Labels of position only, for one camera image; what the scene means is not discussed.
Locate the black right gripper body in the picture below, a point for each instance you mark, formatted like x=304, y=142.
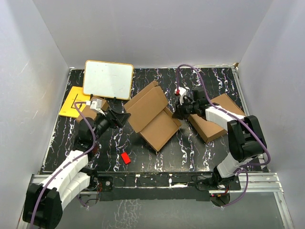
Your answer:
x=189, y=108

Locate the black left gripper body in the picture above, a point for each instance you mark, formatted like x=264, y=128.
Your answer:
x=104, y=123

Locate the small red block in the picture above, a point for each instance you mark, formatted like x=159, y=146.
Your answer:
x=126, y=158

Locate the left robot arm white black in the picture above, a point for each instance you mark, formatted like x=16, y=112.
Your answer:
x=46, y=201

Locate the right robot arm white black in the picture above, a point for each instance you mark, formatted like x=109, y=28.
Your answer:
x=245, y=137

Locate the small brown cardboard box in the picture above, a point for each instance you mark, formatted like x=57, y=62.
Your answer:
x=85, y=111

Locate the closed brown cardboard box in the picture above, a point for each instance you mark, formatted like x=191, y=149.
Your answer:
x=216, y=124

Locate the yellow booklet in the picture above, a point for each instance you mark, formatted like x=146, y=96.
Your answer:
x=75, y=95

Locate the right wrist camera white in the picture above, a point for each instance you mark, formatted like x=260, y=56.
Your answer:
x=181, y=94

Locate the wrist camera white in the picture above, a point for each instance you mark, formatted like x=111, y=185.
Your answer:
x=98, y=105
x=181, y=94

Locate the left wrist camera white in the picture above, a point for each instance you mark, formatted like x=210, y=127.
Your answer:
x=98, y=105

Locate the white board yellow frame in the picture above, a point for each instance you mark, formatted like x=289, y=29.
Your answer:
x=108, y=79

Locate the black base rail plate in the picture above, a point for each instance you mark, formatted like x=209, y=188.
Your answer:
x=199, y=186

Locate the aluminium frame rail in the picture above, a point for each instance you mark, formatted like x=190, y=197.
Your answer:
x=250, y=182

